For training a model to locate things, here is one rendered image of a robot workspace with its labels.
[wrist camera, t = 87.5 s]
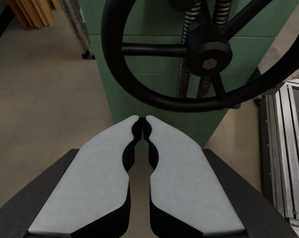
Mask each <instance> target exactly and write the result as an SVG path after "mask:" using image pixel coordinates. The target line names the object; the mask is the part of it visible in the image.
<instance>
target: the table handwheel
mask: <svg viewBox="0 0 299 238"><path fill-rule="evenodd" d="M271 1H273V0H251V2H250V3H249V4H247V5H246V6H245V7H244V8H243V9H242V10H241V11H240V12H239V13H238V14H237V15H236V16H234V17H233V18H232V19H231V20H230V21H229V22H228V23H227V24H226V25H225V26H224V27H221V26H220V25H217V24H213V21H212V18H211V14H210V11H209V8H208V5H207V1H206V0H202V4H201V7H202V8H201V9H200V11H201V13H200V14H199V15H198V16H197V17H196V18H195V19H194V20H193V21H192V22H191V25H190V26H189V34H188V35H187V37H186V39H185V41H184V44H145V43H126V42H122V40H123V32H124V27H125V24H126V21H127V18H128V15H129V13H130V11H131V9H132V7H133V5H134V4H135V2H136V0H106V2H105V5H104V9H103V15H102V22H101V44H102V50H103V55H104V58H105V61H106V64H107V66H108V68H109V70H110V72H111V74H112V75H113V77H114V78H115V80H116V81H117V82H118V84H119V85H120V86H121V87H122V88H123V89H124V90H125V91H126V92H128V93H129V94H130V95H131V96H133V97H134V98H136V99H137V100H139V101H141V102H143V103H145V104H147V105H149V106H152V107H155V108H158V109H161V110H165V111H172V112H182V113H198V112H208V111H216V110H220V109H225V108H228V107H231V106H234V105H237V104H240V103H243V102H246V101H248V100H251V99H253V98H255V97H257V96H259V95H261V94H263V93H265V92H267V91H268V90H270V89H272V88H273V87H275V86H276V85H278V84H279V83H281V82H282V81H283V80H285V79H286V78H288V77H289V76H290V75H291V74H293V73H294V72H295V71H296V70H297V69H298V68H299V35H298V36H297V38H296V40H295V41H294V43H293V44H292V46H291V47H290V48H289V49H288V51H287V52H286V53H285V54H284V55H283V56H282V58H281V59H280V60H279V61H278V62H276V63H275V64H274V65H273V66H272V67H271V68H270V69H268V70H267V71H266V72H265V73H263V74H262V75H261V76H259V77H258V78H256V79H254V80H253V81H251V82H249V83H248V84H246V85H244V86H242V87H239V88H237V89H235V90H232V91H230V92H227V93H225V90H224V87H223V84H222V80H221V75H220V72H222V71H223V70H224V69H226V68H227V67H228V65H229V64H230V62H231V60H232V56H233V54H232V50H231V46H230V43H229V40H230V39H231V38H232V37H233V36H234V35H235V34H236V33H237V32H238V31H240V30H241V29H242V28H243V27H244V26H245V25H246V24H247V23H248V22H249V21H250V20H251V19H252V18H254V17H255V16H256V15H257V14H258V13H259V12H260V11H261V10H262V9H263V8H265V7H266V6H267V5H268V4H269V3H270V2H271ZM124 56H161V57H177V58H186V65H187V69H188V70H189V72H190V73H191V74H193V75H195V76H198V77H210V80H211V82H212V85H213V87H214V91H215V94H216V96H212V97H207V98H199V99H181V98H174V97H169V96H166V95H162V94H160V93H157V92H155V91H153V90H151V89H149V88H147V87H146V86H144V85H143V84H142V83H140V82H139V81H138V80H137V79H136V78H135V76H134V75H133V74H132V72H131V71H130V69H129V68H128V66H127V63H126V61H125V57H124Z"/></svg>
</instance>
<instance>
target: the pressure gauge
mask: <svg viewBox="0 0 299 238"><path fill-rule="evenodd" d="M298 77H299V69H298V70H296V71H295V72H294V73H293V74H291V75H290V76H289V77H288V78H286V79H285V80H283V81H282V82H289V81H292V80H294V79H297V78H298Z"/></svg>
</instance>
